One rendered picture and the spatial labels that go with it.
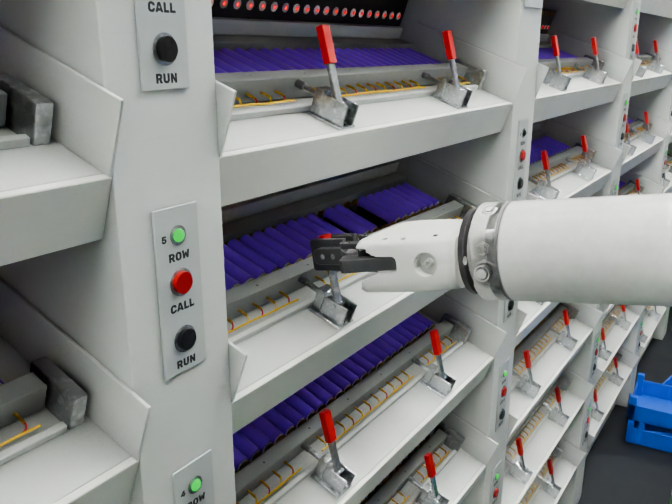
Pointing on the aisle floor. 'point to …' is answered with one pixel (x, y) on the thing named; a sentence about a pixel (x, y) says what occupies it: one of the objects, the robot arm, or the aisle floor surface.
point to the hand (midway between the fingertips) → (336, 252)
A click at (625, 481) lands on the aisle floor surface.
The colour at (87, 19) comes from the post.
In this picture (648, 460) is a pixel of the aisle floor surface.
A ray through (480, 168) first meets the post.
